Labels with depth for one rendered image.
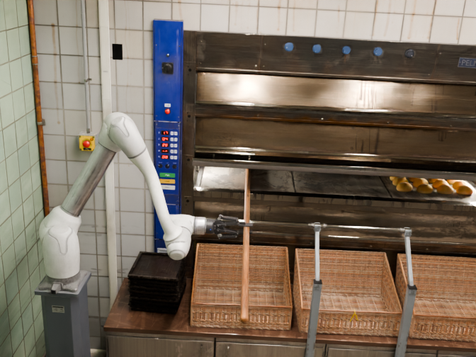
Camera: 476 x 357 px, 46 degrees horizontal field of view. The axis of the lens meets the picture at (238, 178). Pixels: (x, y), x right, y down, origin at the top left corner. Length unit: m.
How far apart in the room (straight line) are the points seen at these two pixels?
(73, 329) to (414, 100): 2.14
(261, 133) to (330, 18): 0.73
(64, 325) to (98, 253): 0.89
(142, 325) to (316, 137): 1.43
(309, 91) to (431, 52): 0.68
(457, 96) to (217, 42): 1.36
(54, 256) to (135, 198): 0.89
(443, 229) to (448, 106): 0.76
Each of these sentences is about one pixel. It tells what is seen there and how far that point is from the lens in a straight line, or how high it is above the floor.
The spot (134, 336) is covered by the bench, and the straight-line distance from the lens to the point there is 3.25.
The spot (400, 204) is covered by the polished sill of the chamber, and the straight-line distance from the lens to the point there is 3.49.
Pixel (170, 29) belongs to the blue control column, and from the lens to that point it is 3.13.
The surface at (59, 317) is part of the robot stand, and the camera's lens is 2.85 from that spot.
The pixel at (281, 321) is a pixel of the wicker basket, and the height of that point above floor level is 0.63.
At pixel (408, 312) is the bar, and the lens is 3.12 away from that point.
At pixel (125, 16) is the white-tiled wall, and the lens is 3.20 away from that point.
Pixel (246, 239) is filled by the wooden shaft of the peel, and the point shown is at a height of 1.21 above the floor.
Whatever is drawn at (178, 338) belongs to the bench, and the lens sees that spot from 3.22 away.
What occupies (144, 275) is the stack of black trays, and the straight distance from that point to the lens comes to 3.24.
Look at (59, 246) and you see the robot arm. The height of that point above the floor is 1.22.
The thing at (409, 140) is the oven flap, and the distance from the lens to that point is 3.37.
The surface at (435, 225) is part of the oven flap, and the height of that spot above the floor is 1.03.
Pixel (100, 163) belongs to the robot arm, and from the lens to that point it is 2.79.
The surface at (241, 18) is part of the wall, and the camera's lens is 3.12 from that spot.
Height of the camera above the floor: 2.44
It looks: 21 degrees down
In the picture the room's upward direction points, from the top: 3 degrees clockwise
